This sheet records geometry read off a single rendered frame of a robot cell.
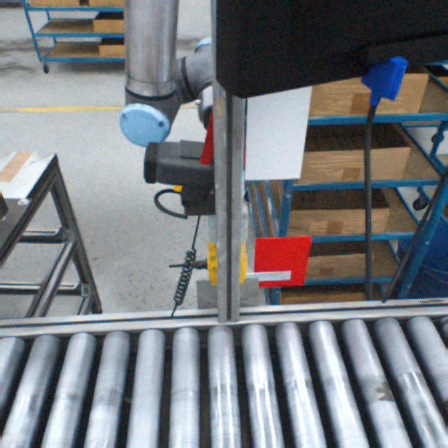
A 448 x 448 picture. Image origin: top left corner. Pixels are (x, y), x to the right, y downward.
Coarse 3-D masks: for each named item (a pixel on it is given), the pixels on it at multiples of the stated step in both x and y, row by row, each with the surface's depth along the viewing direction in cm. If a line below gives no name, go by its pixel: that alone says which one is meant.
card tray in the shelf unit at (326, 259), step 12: (312, 252) 153; (324, 252) 153; (336, 252) 153; (348, 252) 153; (360, 252) 152; (372, 252) 141; (312, 264) 141; (324, 264) 141; (336, 264) 142; (348, 264) 142; (360, 264) 143; (312, 276) 145; (324, 276) 145
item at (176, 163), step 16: (160, 144) 65; (176, 144) 65; (192, 144) 65; (144, 160) 63; (160, 160) 62; (176, 160) 62; (192, 160) 62; (144, 176) 64; (160, 176) 63; (176, 176) 63; (192, 176) 63; (208, 176) 64; (192, 192) 67; (208, 192) 68
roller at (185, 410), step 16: (176, 336) 79; (192, 336) 79; (176, 352) 76; (192, 352) 76; (176, 368) 74; (192, 368) 74; (176, 384) 71; (192, 384) 71; (176, 400) 69; (192, 400) 69; (176, 416) 67; (192, 416) 67; (176, 432) 65; (192, 432) 65
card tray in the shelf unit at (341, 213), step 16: (304, 192) 148; (320, 192) 149; (336, 192) 148; (352, 192) 148; (304, 208) 140; (320, 208) 140; (336, 208) 140; (352, 208) 140; (384, 208) 126; (304, 224) 129; (320, 224) 129; (336, 224) 129; (352, 224) 129; (384, 224) 130
